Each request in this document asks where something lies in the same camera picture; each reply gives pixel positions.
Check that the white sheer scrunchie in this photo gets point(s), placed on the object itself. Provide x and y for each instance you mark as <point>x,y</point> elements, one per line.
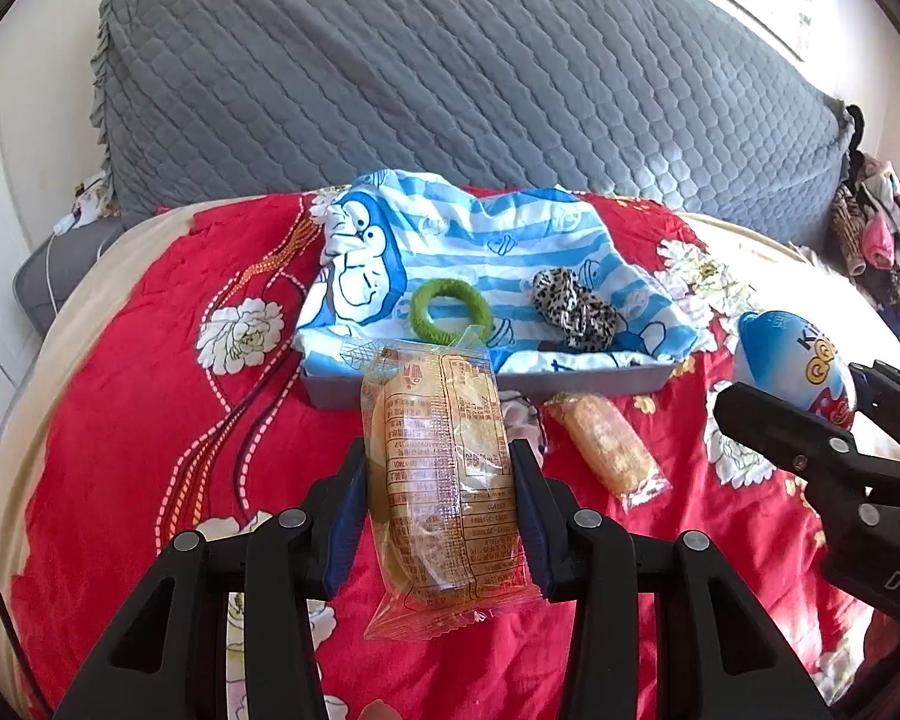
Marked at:
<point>522,421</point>

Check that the grey quilted headboard cover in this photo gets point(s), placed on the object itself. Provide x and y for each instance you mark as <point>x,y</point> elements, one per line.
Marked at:
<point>668,100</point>

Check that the green knitted hair scrunchie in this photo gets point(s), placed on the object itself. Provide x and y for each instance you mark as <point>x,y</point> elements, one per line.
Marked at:
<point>442,310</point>

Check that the grey bedside stool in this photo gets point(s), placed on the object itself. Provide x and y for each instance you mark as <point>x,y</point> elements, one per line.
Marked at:
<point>49,276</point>

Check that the packaged cake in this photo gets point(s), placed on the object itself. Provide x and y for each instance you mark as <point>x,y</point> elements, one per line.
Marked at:
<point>440,491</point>
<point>593,436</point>

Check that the pile of clothes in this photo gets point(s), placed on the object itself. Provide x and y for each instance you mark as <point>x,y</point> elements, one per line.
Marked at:
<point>865,221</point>

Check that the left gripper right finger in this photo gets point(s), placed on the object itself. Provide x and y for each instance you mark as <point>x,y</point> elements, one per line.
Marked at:
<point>718,652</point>

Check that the blue striped Doraemon cloth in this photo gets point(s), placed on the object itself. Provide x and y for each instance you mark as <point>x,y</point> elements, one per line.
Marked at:
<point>393,232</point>

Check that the Kinder surprise egg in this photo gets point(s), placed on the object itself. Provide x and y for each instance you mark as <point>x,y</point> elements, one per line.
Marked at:
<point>789,357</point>

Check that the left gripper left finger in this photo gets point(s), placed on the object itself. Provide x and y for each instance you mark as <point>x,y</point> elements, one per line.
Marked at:
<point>162,655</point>

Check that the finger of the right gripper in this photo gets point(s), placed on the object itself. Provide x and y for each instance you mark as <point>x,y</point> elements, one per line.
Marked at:
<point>878,394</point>
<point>794,440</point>

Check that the red floral bedspread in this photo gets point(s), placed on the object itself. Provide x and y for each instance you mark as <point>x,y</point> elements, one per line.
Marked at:
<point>142,446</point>

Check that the leopard print scrunchie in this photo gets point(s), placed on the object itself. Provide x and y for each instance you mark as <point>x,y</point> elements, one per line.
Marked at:
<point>585,322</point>

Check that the person's left hand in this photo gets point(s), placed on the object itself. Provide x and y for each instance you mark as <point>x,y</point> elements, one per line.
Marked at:
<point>379,710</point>

